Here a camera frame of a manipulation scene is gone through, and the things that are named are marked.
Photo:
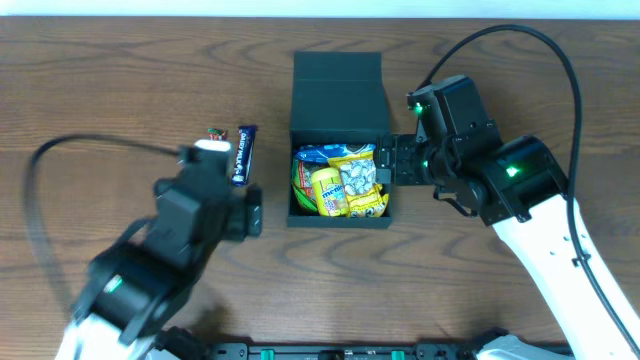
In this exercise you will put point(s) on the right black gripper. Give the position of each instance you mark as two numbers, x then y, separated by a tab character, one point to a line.
385	158

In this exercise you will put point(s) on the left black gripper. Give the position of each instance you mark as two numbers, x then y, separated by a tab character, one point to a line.
252	212

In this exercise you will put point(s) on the yellow Hacks candy bag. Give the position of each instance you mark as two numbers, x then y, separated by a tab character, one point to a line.
363	193

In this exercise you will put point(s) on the green Haribo gummy bag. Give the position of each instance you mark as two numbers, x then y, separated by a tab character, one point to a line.
301	181

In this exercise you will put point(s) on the blue Dairy Milk bar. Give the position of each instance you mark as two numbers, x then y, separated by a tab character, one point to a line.
243	159

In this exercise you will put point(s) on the blue Oreo cookie pack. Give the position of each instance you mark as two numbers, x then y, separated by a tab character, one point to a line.
321	154

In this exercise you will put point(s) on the yellow Mentos bottle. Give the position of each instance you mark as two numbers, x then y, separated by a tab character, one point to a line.
329	193

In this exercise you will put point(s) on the dark green box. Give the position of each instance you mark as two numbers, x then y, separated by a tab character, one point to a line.
338	98

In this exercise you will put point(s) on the green red KitKat Milo bar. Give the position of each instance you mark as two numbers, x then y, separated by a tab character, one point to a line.
217	134

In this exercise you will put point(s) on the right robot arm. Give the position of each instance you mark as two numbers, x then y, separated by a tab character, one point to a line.
518	189

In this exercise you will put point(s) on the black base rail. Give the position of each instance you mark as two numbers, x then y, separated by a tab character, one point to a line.
177	343

